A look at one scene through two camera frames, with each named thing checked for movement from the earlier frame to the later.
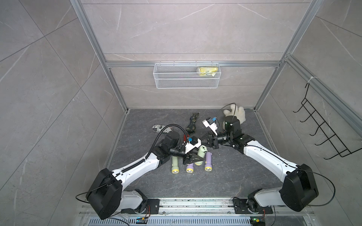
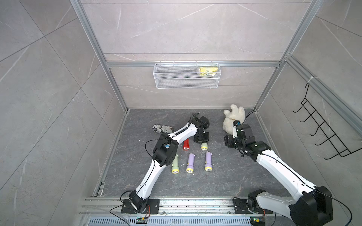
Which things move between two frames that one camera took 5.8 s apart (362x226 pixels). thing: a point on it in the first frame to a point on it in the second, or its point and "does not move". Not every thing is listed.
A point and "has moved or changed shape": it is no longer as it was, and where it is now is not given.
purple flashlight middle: (190, 168) does not move
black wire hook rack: (342, 150) does not move
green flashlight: (175, 169) does not move
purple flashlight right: (208, 165) does not move
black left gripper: (189, 159) to (206, 140)
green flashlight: (201, 150) has moved or changed shape
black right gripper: (209, 140) to (227, 141)
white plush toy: (239, 112) does not move
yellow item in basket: (203, 71) does not move
